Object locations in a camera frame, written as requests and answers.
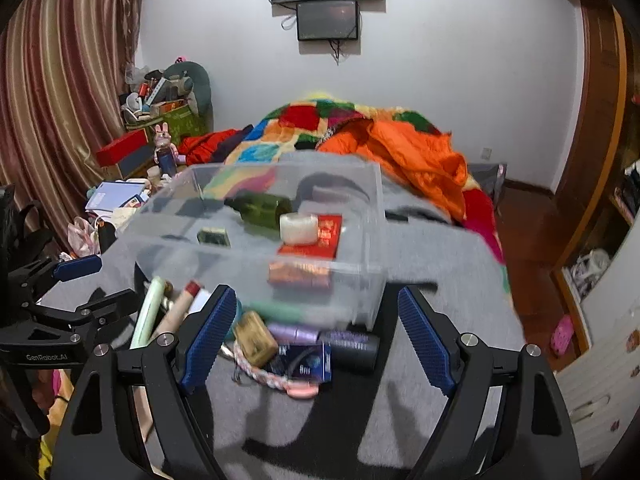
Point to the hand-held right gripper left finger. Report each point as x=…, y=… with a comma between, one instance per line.
x=210, y=340

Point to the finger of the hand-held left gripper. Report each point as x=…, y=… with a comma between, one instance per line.
x=50, y=330
x=75, y=267

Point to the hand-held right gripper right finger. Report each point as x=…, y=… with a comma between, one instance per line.
x=425, y=340

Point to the tan soap bar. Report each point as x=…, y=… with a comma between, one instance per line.
x=255, y=340

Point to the light green tube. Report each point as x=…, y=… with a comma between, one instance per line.
x=147, y=315

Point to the purple and black spray bottle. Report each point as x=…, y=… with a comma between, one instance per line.
x=350, y=347

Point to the mint green tube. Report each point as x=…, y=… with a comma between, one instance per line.
x=280, y=310

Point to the clear plastic storage box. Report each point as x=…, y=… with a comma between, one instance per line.
x=225, y=265

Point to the dark blue box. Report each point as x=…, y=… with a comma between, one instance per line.
x=310, y=362

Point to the pink plastic bag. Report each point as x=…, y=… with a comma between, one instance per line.
x=82, y=237

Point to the grey blanket with black pattern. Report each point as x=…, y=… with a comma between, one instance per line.
x=450, y=285

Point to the stack of white notebooks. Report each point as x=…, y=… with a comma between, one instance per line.
x=112, y=195

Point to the small dark green item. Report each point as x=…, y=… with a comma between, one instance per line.
x=212, y=237

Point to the long red box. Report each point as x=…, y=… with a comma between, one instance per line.
x=122, y=147

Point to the pink slipper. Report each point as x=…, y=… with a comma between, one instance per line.
x=561, y=335

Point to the white tape roll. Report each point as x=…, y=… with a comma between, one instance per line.
x=299, y=230

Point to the green glass bottle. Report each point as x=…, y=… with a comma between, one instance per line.
x=265, y=207

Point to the pink bunny toy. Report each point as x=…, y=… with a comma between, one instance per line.
x=162, y=137

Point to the orange quilt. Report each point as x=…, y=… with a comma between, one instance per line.
x=410, y=160

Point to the white cabinet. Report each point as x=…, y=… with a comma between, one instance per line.
x=600, y=385

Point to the white plastic bag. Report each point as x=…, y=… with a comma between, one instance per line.
x=592, y=270

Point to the red garment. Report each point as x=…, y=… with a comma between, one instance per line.
x=210, y=145

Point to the cluttered green box pile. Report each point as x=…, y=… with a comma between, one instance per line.
x=185, y=120

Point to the grey neck pillow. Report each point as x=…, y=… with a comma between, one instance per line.
x=200, y=85

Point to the wall outlet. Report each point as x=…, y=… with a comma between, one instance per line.
x=486, y=152

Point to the wooden door frame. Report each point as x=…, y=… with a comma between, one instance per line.
x=595, y=110

